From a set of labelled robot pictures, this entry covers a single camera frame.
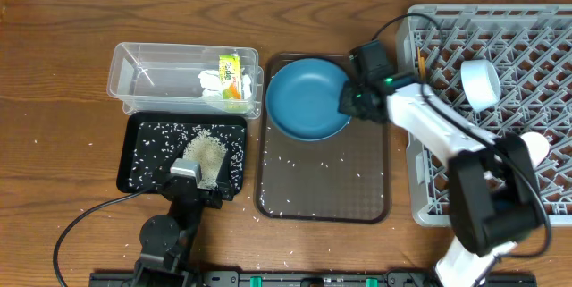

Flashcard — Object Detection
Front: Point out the white napkin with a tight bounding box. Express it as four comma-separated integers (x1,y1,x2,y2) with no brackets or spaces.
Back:
198,70,252,99

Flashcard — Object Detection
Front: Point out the pile of rice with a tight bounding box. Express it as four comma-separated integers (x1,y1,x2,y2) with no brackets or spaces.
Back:
129,121,247,192

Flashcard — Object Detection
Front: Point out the black rectangular tray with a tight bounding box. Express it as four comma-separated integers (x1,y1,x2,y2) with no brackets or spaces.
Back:
116,112,248,193

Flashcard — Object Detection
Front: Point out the clear plastic bin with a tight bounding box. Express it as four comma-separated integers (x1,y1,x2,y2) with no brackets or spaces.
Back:
107,42,264,119

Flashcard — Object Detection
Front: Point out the white cup green inside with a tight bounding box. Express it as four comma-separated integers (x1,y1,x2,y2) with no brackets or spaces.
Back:
520,131,550,167

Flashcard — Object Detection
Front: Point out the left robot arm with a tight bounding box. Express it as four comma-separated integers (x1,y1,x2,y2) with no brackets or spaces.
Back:
130,148,234,287

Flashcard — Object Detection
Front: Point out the light blue bowl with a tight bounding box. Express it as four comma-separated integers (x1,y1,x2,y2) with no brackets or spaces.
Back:
460,59,501,113

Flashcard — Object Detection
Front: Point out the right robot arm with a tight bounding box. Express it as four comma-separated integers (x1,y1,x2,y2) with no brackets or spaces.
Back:
339,76,551,286

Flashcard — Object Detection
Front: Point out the brown serving tray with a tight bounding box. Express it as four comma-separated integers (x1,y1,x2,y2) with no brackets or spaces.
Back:
253,53,393,225

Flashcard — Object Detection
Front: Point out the blue plate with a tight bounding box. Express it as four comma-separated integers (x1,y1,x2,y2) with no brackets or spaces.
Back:
265,58,351,141

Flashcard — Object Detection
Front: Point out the grey dishwasher rack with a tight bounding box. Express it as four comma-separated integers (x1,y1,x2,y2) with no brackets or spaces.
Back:
396,4,571,226

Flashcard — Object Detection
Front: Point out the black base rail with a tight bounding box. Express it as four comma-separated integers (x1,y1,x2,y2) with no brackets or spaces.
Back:
88,270,538,287

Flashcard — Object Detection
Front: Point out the yellow snack wrapper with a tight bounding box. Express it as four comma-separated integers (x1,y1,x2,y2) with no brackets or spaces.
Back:
219,54,242,99

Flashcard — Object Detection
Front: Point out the wooden chopstick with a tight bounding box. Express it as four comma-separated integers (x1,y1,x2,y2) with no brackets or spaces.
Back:
416,47,426,81

